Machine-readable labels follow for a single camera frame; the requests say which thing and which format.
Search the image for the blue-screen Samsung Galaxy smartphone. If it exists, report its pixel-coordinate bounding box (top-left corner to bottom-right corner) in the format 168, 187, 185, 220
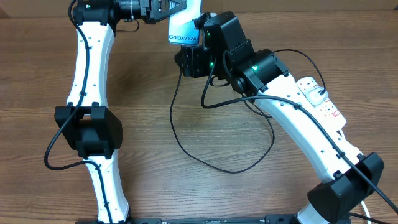
168, 0, 202, 45

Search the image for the black USB charging cable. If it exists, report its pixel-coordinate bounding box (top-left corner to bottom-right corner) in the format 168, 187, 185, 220
169, 49, 327, 174

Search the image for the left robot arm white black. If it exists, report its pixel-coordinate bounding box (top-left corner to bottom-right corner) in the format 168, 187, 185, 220
54, 0, 187, 223

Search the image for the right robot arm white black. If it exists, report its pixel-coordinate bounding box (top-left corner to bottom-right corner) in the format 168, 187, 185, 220
175, 11, 384, 223

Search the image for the white charger plug adapter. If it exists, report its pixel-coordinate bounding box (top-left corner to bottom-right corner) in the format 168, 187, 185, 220
305, 87, 328, 106

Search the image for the white power strip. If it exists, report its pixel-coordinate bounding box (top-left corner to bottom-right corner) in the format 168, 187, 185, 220
296, 77, 346, 131

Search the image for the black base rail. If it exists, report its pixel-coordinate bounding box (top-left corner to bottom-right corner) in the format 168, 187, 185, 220
74, 213, 312, 224

